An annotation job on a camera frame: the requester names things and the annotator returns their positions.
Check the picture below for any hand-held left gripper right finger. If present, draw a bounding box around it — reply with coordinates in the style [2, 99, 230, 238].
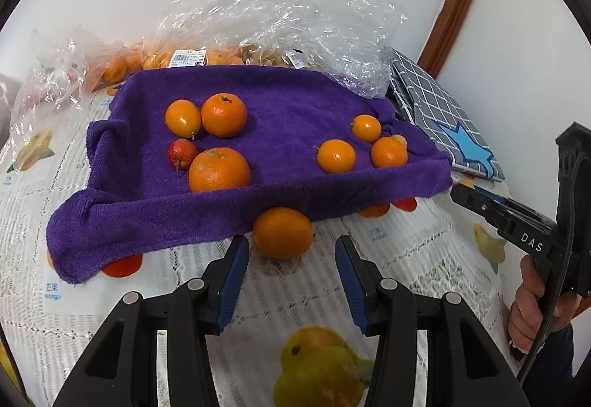
[335, 235, 532, 407]

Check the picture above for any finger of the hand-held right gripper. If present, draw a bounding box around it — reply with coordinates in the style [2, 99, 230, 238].
[473, 186, 555, 227]
[450, 184, 514, 242]

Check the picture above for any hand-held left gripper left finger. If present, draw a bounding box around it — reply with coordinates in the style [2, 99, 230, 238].
[52, 235, 250, 407]

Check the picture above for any orange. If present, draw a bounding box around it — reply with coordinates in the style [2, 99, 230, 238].
[252, 207, 314, 261]
[201, 93, 248, 139]
[316, 139, 357, 174]
[351, 114, 382, 144]
[188, 147, 251, 194]
[165, 99, 202, 139]
[370, 136, 409, 169]

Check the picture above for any person's right forearm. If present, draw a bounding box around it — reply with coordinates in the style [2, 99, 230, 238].
[512, 324, 578, 407]

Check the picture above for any person's right hand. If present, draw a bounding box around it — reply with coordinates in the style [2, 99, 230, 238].
[508, 257, 583, 352]

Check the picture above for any printed lace tablecloth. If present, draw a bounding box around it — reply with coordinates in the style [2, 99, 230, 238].
[0, 79, 522, 407]

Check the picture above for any grey plaid cushion blue star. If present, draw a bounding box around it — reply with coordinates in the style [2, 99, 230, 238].
[390, 47, 506, 182]

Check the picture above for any purple towel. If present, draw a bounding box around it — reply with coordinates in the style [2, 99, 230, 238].
[46, 66, 452, 285]

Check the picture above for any bagged brown fruit pile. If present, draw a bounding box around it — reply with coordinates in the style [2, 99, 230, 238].
[240, 42, 324, 71]

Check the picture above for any white barcode label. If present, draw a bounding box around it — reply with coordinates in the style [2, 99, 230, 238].
[168, 49, 208, 68]

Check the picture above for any bagged oranges pile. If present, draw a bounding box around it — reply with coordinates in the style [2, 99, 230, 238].
[99, 44, 245, 84]

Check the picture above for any large clear plastic bag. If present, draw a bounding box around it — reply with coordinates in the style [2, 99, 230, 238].
[139, 0, 409, 100]

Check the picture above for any crumpled clear plastic bag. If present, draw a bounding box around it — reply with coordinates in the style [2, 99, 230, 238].
[9, 26, 121, 149]

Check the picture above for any thick black cable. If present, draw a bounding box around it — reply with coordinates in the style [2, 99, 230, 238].
[517, 157, 583, 387]

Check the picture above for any brown wooden door frame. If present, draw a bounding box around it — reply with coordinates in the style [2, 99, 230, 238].
[416, 0, 492, 77]

